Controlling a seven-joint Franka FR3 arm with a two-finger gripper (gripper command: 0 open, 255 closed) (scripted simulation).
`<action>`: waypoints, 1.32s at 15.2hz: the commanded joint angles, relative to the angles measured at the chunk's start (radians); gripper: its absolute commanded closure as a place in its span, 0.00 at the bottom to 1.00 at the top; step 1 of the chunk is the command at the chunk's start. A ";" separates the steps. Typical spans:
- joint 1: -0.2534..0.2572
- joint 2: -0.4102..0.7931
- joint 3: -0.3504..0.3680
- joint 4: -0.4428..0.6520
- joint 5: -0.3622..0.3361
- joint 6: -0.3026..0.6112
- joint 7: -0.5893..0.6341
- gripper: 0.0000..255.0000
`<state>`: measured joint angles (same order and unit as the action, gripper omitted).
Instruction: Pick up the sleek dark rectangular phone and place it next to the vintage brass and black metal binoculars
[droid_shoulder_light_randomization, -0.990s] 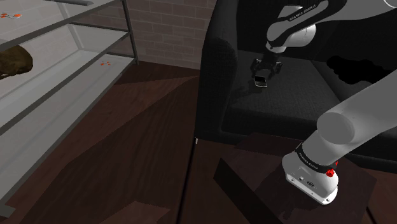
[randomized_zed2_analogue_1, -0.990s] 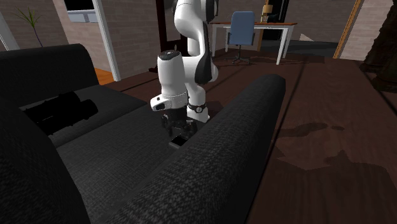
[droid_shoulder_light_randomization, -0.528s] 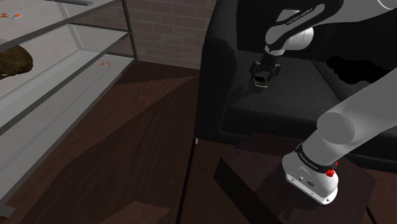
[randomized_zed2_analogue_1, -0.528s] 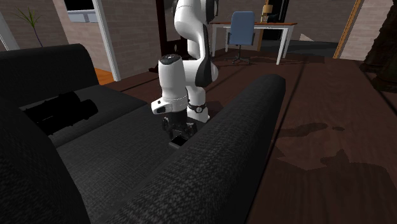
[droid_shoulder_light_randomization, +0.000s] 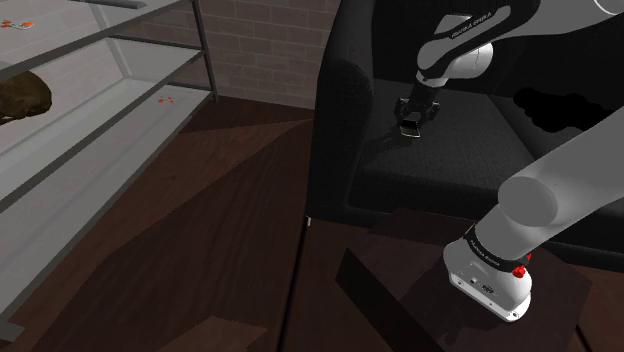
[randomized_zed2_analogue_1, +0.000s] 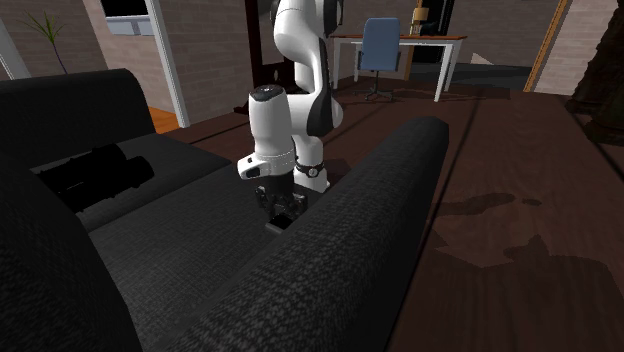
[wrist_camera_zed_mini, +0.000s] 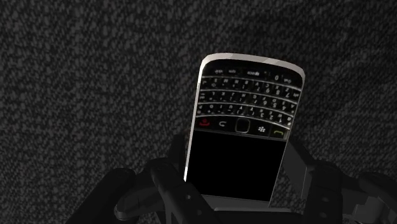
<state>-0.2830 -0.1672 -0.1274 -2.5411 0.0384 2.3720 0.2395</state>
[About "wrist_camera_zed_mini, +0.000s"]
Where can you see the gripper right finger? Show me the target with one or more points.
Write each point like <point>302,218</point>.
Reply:
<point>313,186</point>

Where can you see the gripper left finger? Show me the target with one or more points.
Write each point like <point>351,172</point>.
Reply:
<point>173,189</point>

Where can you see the black keypad phone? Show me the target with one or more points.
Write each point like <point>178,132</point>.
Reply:
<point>242,130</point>

